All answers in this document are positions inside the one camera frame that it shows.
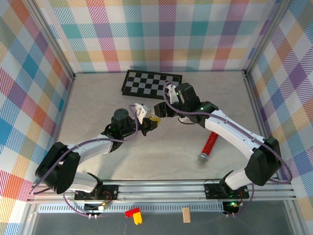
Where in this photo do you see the aluminium frame post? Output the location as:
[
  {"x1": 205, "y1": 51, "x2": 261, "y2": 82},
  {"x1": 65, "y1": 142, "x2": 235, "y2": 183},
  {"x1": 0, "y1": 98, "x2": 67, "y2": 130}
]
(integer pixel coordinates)
[
  {"x1": 24, "y1": 0, "x2": 77, "y2": 83},
  {"x1": 243, "y1": 0, "x2": 294, "y2": 79}
]

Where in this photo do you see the slotted grey cable duct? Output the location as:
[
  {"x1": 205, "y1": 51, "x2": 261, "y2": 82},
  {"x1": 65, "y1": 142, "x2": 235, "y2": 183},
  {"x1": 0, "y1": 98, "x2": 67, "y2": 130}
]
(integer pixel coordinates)
[{"x1": 38, "y1": 204, "x2": 227, "y2": 214}]

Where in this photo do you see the red glitter tube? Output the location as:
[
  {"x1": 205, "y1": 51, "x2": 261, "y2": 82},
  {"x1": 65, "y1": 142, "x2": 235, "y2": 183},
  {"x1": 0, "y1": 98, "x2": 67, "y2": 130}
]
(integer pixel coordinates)
[{"x1": 197, "y1": 131, "x2": 219, "y2": 164}]

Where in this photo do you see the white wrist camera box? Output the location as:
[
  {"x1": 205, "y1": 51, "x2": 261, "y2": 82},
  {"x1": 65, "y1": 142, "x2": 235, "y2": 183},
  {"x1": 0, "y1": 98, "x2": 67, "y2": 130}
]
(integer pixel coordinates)
[
  {"x1": 167, "y1": 84, "x2": 180, "y2": 103},
  {"x1": 134, "y1": 103, "x2": 152, "y2": 123}
]

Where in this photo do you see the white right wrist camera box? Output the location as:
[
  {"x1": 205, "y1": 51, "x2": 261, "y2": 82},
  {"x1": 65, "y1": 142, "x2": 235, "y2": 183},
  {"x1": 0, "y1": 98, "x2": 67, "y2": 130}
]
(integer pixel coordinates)
[{"x1": 167, "y1": 84, "x2": 180, "y2": 103}]

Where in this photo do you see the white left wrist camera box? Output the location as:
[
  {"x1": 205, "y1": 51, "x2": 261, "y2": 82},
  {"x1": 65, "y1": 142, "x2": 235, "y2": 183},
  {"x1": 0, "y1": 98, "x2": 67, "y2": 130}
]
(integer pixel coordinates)
[{"x1": 134, "y1": 103, "x2": 152, "y2": 123}]

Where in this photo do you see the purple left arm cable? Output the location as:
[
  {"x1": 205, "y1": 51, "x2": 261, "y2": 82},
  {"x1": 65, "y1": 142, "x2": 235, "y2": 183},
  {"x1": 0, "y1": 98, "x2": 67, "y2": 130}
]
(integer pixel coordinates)
[{"x1": 31, "y1": 104, "x2": 140, "y2": 217}]

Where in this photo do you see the black controller board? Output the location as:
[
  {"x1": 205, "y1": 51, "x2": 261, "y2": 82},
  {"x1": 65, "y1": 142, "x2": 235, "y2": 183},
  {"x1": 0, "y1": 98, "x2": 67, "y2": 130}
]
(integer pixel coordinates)
[
  {"x1": 222, "y1": 200, "x2": 242, "y2": 217},
  {"x1": 84, "y1": 202, "x2": 110, "y2": 217}
]

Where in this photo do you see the black folding chessboard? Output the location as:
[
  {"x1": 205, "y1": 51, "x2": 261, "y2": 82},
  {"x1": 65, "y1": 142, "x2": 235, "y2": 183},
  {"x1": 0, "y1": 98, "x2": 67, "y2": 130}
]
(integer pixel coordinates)
[{"x1": 120, "y1": 70, "x2": 183, "y2": 100}]

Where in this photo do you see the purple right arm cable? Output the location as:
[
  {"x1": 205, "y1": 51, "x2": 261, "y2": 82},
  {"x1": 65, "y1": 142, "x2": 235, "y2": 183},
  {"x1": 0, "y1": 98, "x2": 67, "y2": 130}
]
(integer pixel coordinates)
[{"x1": 163, "y1": 82, "x2": 293, "y2": 217}]

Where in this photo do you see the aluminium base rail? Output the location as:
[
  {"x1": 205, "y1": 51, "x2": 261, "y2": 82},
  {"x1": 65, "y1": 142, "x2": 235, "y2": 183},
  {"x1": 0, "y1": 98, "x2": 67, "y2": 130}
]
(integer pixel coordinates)
[{"x1": 26, "y1": 180, "x2": 295, "y2": 204}]

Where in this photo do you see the small red toy brick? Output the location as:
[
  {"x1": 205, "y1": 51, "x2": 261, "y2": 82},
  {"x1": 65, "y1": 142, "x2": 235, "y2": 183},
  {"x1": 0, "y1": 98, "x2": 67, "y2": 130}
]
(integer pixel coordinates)
[{"x1": 125, "y1": 207, "x2": 142, "y2": 218}]

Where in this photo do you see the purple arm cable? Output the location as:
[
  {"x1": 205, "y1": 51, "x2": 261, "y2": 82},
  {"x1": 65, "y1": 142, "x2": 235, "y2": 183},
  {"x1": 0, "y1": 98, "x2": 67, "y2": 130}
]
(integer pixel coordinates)
[
  {"x1": 163, "y1": 82, "x2": 293, "y2": 217},
  {"x1": 31, "y1": 104, "x2": 140, "y2": 217}
]

